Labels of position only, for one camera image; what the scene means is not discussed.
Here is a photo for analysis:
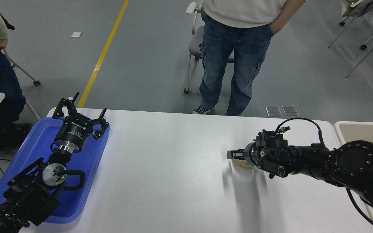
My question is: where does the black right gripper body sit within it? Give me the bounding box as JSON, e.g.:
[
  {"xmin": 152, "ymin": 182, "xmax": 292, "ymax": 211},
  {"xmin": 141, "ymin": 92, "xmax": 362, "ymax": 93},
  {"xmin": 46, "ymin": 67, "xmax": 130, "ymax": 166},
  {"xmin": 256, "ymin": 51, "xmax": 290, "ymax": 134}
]
[{"xmin": 243, "ymin": 142, "xmax": 257, "ymax": 168}]

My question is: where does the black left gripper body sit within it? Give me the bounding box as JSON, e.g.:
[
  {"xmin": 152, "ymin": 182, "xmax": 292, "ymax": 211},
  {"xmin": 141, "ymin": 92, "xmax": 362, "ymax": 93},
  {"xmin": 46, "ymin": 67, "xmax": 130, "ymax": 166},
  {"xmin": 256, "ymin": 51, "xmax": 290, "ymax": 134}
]
[{"xmin": 53, "ymin": 114, "xmax": 94, "ymax": 152}]

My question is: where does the tan paper ball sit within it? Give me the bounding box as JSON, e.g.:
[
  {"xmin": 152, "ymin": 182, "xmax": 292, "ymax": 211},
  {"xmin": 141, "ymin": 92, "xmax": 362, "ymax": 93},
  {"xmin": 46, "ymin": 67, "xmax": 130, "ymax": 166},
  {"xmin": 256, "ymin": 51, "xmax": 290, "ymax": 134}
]
[{"xmin": 233, "ymin": 157, "xmax": 255, "ymax": 169}]

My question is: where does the blue plastic tray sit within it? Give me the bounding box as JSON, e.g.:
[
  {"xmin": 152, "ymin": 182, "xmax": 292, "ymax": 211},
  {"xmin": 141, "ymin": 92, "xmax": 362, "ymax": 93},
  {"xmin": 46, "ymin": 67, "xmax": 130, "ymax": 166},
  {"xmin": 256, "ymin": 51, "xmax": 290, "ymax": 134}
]
[{"xmin": 0, "ymin": 116, "xmax": 111, "ymax": 224}]

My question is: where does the silver floor plate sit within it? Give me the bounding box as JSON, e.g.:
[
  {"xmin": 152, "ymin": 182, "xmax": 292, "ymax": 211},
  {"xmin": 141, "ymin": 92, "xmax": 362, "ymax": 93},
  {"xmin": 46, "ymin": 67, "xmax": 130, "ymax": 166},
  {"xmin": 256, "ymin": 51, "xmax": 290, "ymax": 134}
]
[
  {"xmin": 266, "ymin": 105, "xmax": 282, "ymax": 117},
  {"xmin": 282, "ymin": 105, "xmax": 300, "ymax": 117}
]

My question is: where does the metal-legged chair with castors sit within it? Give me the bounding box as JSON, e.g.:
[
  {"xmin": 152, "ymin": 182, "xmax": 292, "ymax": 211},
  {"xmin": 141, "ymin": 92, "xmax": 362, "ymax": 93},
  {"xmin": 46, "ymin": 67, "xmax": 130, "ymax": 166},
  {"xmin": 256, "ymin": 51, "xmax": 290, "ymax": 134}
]
[{"xmin": 0, "ymin": 12, "xmax": 41, "ymax": 121}]

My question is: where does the large pale bin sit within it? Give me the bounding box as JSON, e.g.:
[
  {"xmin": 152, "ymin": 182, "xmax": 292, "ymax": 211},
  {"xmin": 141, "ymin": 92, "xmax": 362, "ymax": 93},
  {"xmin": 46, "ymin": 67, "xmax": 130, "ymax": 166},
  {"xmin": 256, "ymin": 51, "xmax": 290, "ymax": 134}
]
[{"xmin": 333, "ymin": 121, "xmax": 373, "ymax": 233}]

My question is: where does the grey office chair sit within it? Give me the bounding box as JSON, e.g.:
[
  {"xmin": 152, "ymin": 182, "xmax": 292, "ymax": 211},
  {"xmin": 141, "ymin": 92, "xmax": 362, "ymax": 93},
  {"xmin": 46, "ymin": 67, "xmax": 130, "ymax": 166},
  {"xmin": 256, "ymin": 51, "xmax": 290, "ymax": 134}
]
[{"xmin": 183, "ymin": 2, "xmax": 235, "ymax": 94}]

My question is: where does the chair with pale cloth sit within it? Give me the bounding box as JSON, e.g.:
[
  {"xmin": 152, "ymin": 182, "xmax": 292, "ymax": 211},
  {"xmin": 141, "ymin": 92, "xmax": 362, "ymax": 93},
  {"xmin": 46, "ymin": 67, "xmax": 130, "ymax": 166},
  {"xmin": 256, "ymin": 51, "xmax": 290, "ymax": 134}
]
[{"xmin": 328, "ymin": 0, "xmax": 373, "ymax": 49}]

